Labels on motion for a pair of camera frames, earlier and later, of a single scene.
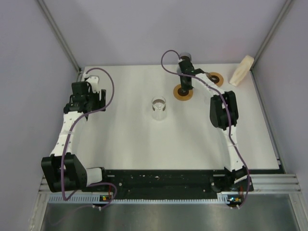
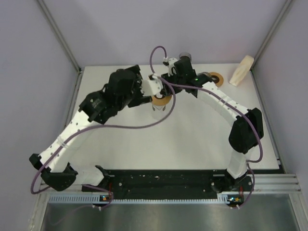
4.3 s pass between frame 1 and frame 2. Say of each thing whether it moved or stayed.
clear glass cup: stayed
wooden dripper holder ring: moved
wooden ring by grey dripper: stayed
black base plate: stayed
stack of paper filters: stayed
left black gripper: moved
